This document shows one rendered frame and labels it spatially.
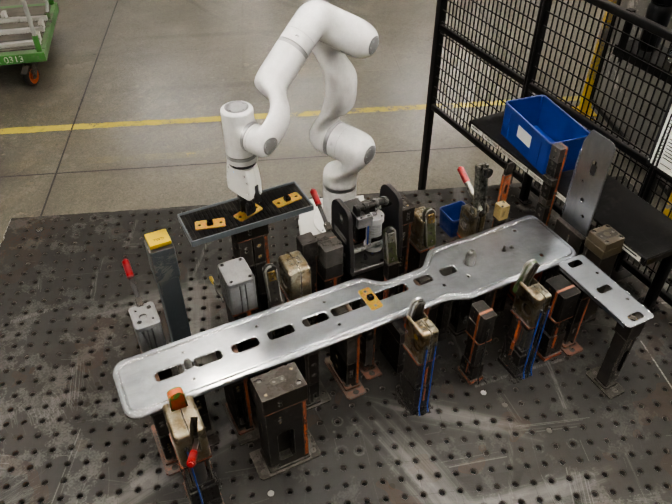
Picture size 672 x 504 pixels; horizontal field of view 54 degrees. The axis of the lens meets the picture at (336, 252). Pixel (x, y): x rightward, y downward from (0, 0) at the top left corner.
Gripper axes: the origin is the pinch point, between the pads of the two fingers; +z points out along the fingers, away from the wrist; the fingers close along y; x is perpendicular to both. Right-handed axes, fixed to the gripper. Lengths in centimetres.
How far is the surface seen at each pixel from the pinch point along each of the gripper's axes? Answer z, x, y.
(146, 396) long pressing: 18, -52, 21
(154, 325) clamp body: 13.0, -39.7, 7.6
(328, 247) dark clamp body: 10.7, 11.8, 20.6
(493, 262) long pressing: 18, 47, 55
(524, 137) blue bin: 9, 100, 31
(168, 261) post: 9.0, -24.8, -6.0
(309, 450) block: 48, -23, 47
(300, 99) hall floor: 119, 202, -195
